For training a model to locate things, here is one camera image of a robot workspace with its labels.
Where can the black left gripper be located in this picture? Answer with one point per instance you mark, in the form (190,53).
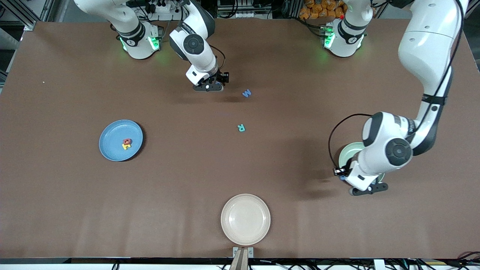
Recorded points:
(345,170)

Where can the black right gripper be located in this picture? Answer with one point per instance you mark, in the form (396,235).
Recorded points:
(218,79)

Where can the blue foam uppercase M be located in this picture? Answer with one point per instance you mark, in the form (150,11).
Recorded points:
(246,93)

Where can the yellow foam uppercase H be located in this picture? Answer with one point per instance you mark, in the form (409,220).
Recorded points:
(126,146)

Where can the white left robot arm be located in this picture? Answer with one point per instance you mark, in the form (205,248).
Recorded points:
(423,48)

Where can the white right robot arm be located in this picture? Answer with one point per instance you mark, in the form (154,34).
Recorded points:
(198,60)

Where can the green plate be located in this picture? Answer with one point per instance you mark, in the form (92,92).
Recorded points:
(347,153)

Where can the teal foam uppercase R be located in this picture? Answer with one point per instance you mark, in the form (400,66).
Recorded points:
(241,128)

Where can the beige plate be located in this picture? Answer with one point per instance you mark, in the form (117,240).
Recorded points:
(245,219)

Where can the blue plate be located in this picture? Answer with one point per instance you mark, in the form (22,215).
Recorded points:
(112,150)

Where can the white power strip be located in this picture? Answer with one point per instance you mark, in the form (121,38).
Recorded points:
(161,7)

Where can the orange objects pile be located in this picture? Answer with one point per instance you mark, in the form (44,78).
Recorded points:
(318,9)

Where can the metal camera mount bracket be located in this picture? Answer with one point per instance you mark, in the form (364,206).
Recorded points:
(243,255)

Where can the aluminium frame post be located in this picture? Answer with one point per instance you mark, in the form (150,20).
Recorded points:
(30,24)

